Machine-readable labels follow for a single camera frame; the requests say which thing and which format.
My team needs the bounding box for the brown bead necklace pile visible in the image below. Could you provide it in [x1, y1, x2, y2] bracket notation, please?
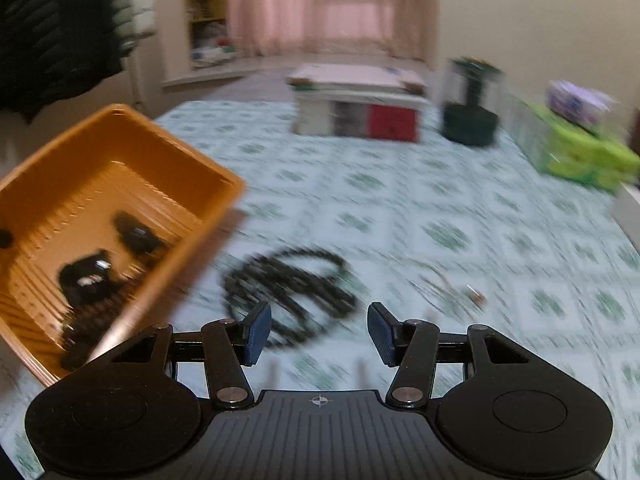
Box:
[55, 210, 177, 371]

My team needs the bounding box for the green patterned bed sheet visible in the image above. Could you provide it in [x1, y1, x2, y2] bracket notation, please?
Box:
[0, 98, 640, 480]

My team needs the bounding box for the purple patterned pouch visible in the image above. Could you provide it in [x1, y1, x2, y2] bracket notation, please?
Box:
[546, 80, 617, 133]

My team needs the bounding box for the black bead necklace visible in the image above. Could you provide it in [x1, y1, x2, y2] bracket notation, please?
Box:
[221, 246, 357, 351]

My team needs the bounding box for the black padded jacket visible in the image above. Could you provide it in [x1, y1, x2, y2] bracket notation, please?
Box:
[1, 0, 156, 122]

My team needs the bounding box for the yellow bookshelf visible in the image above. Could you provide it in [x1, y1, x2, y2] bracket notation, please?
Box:
[186, 0, 235, 70]

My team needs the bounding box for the white box with red side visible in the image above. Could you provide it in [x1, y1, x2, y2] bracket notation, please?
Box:
[286, 64, 427, 142]

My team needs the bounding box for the green plastic box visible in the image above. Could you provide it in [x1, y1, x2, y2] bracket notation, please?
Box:
[504, 96, 639, 193]

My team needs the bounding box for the pink curtain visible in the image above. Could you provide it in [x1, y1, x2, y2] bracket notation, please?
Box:
[227, 0, 439, 66]

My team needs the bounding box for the orange plastic tray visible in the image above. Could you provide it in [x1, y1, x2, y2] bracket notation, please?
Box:
[1, 104, 245, 386]

